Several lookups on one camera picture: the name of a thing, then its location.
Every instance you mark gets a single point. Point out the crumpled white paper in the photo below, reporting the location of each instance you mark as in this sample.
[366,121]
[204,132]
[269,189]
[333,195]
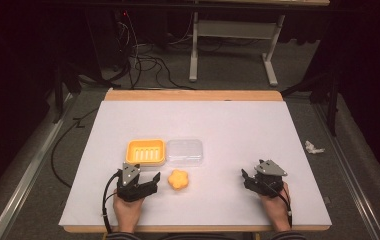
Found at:
[313,147]

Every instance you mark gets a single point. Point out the clear plastic lid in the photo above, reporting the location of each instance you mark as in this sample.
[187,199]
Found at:
[184,152]

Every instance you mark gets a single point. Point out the black stand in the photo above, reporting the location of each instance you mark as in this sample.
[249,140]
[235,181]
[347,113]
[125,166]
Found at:
[63,83]
[328,96]

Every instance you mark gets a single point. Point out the yellow soap dish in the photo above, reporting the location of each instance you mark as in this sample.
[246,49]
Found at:
[145,152]

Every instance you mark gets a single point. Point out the wooden table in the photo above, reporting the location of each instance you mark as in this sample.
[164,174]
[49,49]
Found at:
[191,95]

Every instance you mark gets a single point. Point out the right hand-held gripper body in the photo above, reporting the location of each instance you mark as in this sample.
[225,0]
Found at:
[268,183]

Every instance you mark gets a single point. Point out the person's right hand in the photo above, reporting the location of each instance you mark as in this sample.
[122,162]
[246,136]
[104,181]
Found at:
[276,211]

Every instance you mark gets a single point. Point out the white table cover sheet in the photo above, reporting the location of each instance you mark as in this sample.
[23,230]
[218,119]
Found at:
[194,126]

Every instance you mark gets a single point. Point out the metal floor rail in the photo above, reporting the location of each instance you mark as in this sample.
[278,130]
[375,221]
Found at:
[348,160]
[28,173]

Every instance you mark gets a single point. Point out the person's left hand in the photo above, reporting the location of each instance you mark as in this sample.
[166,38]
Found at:
[128,213]

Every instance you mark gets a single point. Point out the white metal desk frame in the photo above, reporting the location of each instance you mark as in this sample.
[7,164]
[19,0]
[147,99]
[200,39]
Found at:
[234,30]

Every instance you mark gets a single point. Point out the yellow flower-shaped soap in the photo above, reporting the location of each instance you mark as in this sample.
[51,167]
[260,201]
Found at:
[178,179]

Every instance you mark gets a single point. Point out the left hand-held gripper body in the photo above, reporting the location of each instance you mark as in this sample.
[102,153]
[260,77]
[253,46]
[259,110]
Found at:
[134,191]

